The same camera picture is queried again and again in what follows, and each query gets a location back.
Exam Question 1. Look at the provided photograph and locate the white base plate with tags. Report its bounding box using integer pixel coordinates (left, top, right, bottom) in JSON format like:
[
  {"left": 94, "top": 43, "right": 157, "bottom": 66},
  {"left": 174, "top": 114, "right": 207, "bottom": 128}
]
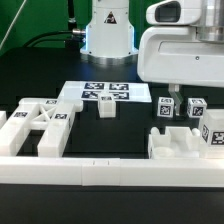
[{"left": 58, "top": 81, "right": 152, "bottom": 103}]

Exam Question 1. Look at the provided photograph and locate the black cable with connector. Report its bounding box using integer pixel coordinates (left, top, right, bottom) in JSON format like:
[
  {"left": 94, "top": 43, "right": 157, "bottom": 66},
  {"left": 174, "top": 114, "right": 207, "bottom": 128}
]
[{"left": 23, "top": 28, "right": 88, "bottom": 48}]

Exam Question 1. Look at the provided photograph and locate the white U-shaped fence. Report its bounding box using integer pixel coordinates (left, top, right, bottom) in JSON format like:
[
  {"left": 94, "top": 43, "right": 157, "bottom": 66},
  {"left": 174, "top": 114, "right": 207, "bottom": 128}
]
[{"left": 0, "top": 110, "right": 224, "bottom": 188}]

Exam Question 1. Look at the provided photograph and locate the white chair seat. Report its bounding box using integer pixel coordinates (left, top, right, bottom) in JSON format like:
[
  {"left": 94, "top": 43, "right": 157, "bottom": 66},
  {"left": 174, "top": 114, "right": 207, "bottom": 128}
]
[{"left": 148, "top": 126, "right": 200, "bottom": 160}]

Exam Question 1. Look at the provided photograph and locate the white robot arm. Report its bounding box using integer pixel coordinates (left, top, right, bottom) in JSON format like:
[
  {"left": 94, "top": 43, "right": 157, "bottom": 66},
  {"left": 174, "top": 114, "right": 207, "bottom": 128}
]
[{"left": 80, "top": 0, "right": 224, "bottom": 103}]

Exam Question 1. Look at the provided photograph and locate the white chair back frame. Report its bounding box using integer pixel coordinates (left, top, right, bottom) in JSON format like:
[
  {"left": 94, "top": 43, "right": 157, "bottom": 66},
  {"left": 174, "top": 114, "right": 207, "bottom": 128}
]
[{"left": 0, "top": 98, "right": 83, "bottom": 158}]

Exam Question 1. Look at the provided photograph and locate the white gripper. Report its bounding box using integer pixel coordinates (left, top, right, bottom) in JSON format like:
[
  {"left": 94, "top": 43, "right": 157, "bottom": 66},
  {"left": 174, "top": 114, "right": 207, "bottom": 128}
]
[{"left": 137, "top": 0, "right": 224, "bottom": 116}]

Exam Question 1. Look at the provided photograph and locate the white diagonal rod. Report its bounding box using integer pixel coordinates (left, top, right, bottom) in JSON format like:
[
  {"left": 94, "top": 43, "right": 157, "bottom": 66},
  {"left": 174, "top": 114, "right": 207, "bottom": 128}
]
[{"left": 0, "top": 0, "right": 27, "bottom": 51}]

